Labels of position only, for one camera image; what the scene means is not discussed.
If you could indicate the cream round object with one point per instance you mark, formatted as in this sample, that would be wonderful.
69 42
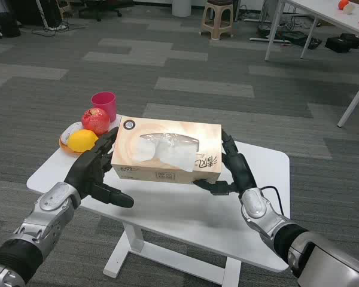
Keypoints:
349 9

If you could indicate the beige cardboard tissue box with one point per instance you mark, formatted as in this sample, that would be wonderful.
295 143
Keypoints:
167 128

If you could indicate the black square bag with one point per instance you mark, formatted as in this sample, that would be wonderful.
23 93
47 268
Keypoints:
336 45

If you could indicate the dark flat case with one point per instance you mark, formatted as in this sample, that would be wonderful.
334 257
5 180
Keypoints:
294 38

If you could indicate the black rounded bag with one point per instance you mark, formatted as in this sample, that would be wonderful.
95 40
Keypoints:
353 39

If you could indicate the white office desk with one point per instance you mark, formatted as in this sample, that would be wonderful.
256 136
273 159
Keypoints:
329 16

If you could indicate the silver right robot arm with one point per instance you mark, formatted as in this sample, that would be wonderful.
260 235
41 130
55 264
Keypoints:
263 215

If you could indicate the yellow lemon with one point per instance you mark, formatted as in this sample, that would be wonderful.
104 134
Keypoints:
80 140

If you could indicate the orange plate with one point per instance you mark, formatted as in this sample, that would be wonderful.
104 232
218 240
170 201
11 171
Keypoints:
66 148

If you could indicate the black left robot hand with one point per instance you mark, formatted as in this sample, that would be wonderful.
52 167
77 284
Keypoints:
88 170

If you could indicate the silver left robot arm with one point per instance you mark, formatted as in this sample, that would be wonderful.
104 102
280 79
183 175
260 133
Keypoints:
48 215

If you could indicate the white table leg frame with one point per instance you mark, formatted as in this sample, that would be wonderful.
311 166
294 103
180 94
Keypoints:
131 239

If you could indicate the pink plastic cup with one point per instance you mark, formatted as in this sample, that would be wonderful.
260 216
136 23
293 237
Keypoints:
106 103

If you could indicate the red apple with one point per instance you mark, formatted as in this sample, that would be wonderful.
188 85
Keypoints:
95 119

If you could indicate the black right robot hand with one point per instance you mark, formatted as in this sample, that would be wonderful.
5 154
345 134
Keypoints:
242 170

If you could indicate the black waste bin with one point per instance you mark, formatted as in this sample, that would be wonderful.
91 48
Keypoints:
7 25

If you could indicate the white power strip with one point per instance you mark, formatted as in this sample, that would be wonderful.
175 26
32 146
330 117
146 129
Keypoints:
57 27

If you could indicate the beige plastic stool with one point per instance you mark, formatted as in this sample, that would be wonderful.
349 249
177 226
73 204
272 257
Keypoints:
217 28

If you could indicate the orange ball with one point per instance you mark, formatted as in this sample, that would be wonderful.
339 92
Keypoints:
342 4

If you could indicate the white computer mouse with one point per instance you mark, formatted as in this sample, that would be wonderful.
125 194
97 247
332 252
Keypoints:
70 130

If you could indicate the white cylindrical bin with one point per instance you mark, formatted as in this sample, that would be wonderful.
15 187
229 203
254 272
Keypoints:
181 7

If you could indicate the black office chair base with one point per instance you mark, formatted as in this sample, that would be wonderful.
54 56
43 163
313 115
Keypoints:
99 12

